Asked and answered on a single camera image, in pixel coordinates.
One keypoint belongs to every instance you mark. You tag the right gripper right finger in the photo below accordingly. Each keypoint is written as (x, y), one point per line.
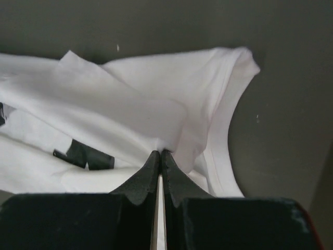
(178, 188)

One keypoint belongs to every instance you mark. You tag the white t shirt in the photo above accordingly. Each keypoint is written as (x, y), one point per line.
(71, 125)

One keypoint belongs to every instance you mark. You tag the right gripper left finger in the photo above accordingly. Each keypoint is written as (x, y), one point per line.
(136, 219)

